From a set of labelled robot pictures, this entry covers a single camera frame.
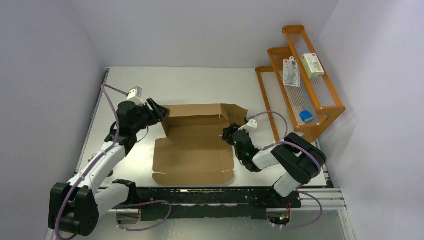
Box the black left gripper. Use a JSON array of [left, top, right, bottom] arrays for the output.
[[131, 97, 169, 133]]

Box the brown cardboard box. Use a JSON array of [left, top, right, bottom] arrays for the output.
[[152, 103, 248, 186]]

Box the orange wooden tiered rack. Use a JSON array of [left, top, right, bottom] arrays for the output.
[[255, 25, 346, 143]]

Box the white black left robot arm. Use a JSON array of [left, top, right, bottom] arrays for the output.
[[48, 97, 171, 239]]

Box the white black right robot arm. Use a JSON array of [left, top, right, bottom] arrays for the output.
[[222, 123, 327, 207]]

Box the white green product box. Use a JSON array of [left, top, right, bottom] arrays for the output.
[[301, 53, 325, 79]]

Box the blue small object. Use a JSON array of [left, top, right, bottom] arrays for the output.
[[299, 110, 315, 123]]

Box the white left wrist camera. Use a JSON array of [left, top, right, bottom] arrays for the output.
[[126, 86, 145, 106]]

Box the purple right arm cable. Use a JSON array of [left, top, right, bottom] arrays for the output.
[[245, 110, 324, 230]]

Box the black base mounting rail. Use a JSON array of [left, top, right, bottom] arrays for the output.
[[118, 186, 302, 221]]

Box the clear packaged cable bag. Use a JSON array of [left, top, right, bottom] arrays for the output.
[[282, 56, 300, 88]]

